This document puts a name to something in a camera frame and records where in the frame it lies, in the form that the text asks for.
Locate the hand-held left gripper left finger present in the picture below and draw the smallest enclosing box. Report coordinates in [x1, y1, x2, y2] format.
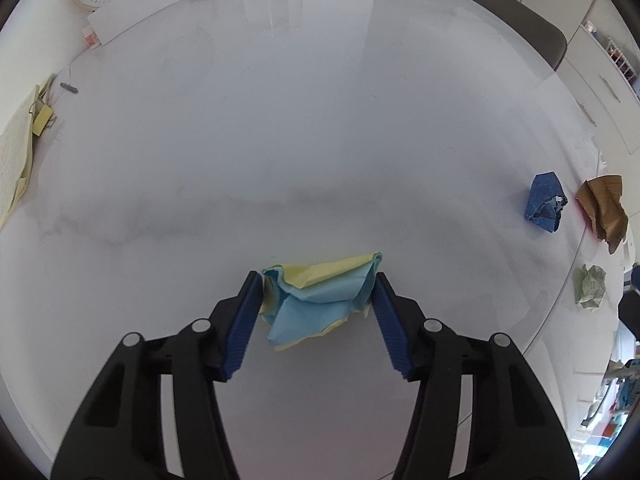
[50, 270, 263, 480]

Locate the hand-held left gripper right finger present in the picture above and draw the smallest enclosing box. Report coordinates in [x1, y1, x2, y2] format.
[372, 272, 581, 480]

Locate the yellow and blue wrapper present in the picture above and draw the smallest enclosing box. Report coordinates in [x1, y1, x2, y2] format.
[259, 252, 385, 352]

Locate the crumpled green and white paper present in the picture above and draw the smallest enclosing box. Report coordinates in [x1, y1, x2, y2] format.
[572, 264, 607, 311]

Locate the crumpled brown paper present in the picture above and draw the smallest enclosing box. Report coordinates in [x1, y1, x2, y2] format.
[575, 175, 629, 254]

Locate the crumpled blue wrapper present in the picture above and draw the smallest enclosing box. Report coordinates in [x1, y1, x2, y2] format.
[524, 172, 569, 233]

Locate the white drawer cabinet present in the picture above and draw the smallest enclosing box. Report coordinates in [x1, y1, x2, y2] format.
[557, 20, 640, 153]

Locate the yellow binder clip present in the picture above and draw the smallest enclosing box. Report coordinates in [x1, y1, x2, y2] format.
[31, 105, 57, 137]

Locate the cream notebook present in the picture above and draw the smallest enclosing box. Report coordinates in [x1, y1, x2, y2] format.
[0, 74, 57, 231]

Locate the grey chair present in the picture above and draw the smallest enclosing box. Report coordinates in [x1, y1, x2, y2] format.
[417, 0, 568, 72]

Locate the white folded card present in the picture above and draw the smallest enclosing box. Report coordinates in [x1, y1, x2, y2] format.
[87, 0, 188, 46]

